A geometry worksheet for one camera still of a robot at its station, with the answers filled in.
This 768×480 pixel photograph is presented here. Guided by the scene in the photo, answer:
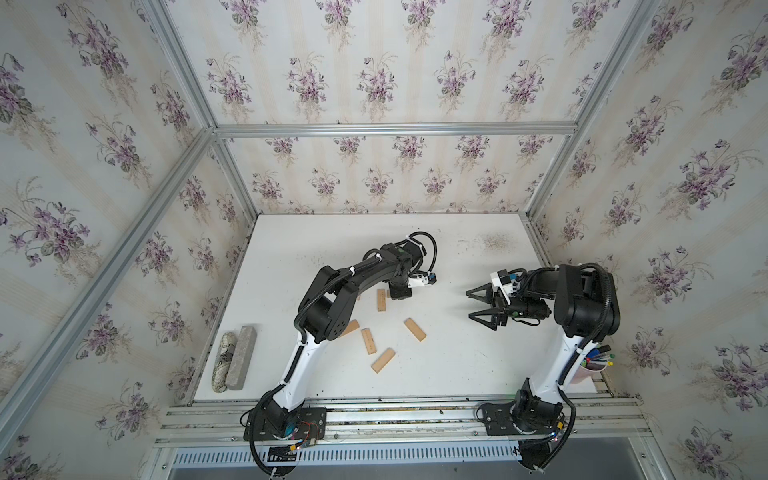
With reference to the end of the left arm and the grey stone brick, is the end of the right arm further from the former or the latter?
the grey stone brick

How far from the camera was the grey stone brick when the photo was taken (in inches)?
30.0

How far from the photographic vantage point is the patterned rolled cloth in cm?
76

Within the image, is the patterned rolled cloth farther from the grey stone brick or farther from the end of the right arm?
the end of the right arm
